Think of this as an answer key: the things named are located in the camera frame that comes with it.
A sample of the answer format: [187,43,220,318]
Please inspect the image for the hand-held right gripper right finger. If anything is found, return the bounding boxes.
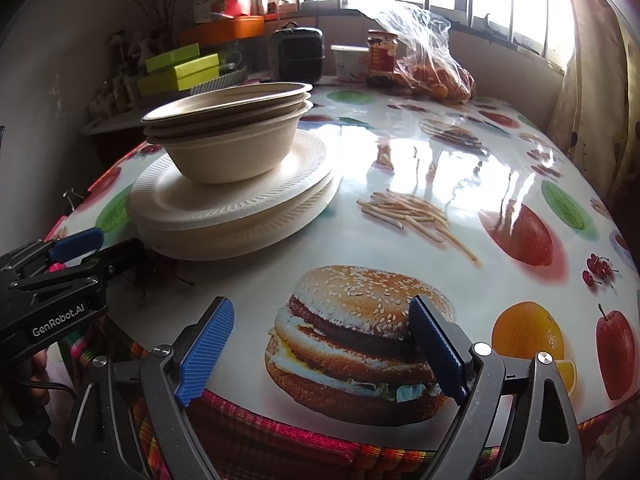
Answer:
[408,294,586,480]

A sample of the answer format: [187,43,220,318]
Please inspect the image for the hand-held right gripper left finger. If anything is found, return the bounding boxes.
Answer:
[59,296,235,480]

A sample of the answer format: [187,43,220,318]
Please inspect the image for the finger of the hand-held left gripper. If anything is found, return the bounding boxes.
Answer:
[10,238,146,291]
[0,228,105,281]

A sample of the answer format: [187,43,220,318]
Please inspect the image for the white paper plate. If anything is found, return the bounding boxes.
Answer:
[125,129,335,232]
[137,180,341,262]
[131,175,338,248]

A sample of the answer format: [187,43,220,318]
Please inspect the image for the beige paper bowl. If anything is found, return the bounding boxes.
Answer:
[144,97,313,143]
[141,82,314,124]
[162,110,303,183]

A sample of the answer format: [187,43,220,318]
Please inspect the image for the black binder clip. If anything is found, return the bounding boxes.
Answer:
[62,187,92,212]

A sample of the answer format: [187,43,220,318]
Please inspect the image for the white board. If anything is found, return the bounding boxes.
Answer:
[80,105,151,136]

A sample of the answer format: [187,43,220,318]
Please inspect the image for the plaid cloth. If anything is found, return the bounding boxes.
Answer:
[65,320,640,480]

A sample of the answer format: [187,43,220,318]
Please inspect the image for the cluster of small ornaments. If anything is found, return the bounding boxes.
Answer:
[87,30,151,121]

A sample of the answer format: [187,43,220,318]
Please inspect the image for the thick lime green box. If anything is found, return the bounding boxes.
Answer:
[137,53,221,96]

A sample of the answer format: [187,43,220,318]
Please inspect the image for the flat lime green box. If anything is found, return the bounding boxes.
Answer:
[145,44,201,75]

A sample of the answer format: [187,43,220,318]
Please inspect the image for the clear drinking glass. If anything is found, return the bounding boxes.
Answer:
[217,50,246,73]

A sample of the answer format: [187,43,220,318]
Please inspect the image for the dried branches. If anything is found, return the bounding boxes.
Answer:
[107,0,176,46]

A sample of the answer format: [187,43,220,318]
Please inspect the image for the orange tray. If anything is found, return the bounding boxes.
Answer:
[179,15,265,47]

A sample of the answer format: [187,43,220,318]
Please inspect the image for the pile of oranges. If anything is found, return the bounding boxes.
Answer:
[397,60,476,103]

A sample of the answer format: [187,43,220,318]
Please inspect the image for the small grey fan heater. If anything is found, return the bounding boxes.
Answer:
[270,22,327,85]

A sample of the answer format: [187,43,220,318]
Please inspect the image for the glass jar with red label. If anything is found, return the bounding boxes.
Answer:
[366,30,399,90]

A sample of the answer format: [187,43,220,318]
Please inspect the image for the white paper cup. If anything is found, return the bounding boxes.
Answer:
[331,45,371,83]

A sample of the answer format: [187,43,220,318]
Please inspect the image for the beige patterned curtain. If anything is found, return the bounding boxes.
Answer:
[547,0,640,221]

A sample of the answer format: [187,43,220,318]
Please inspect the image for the clear plastic bag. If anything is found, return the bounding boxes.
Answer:
[370,0,477,103]

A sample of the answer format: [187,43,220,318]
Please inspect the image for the black cable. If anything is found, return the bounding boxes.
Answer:
[15,380,78,401]

